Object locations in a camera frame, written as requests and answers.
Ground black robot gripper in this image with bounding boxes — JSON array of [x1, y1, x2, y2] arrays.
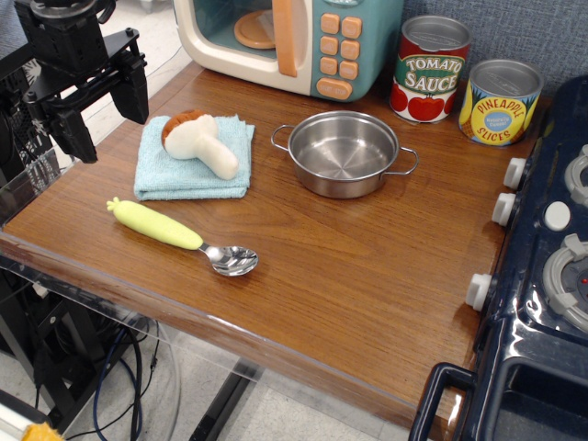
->
[[15, 1, 149, 164]]

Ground brown white plush mushroom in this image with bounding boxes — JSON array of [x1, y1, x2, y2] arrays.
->
[[161, 110, 240, 180]]

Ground light blue folded towel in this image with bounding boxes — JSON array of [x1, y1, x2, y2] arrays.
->
[[133, 116, 255, 201]]

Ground stainless steel pot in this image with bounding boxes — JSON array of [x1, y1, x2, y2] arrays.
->
[[270, 110, 420, 199]]

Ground black computer tower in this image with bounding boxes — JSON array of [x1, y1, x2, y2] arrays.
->
[[1, 60, 51, 187]]

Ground toy microwave oven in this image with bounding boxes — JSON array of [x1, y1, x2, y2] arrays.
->
[[174, 1, 403, 102]]

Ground black table leg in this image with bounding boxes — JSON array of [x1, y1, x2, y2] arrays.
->
[[188, 359, 262, 441]]

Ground tomato sauce can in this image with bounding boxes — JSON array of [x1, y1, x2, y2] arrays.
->
[[390, 15, 472, 123]]

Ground pineapple slices can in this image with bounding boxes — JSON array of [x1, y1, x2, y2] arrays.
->
[[458, 59, 544, 147]]

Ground dark blue toy stove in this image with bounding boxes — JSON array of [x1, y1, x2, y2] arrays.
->
[[410, 76, 587, 440]]

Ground green handled metal spoon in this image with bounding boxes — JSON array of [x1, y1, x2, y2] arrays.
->
[[107, 198, 259, 277]]

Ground blue cable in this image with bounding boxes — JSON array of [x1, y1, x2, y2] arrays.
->
[[93, 328, 143, 441]]

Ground black cable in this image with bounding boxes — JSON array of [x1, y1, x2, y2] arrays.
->
[[63, 321, 162, 441]]

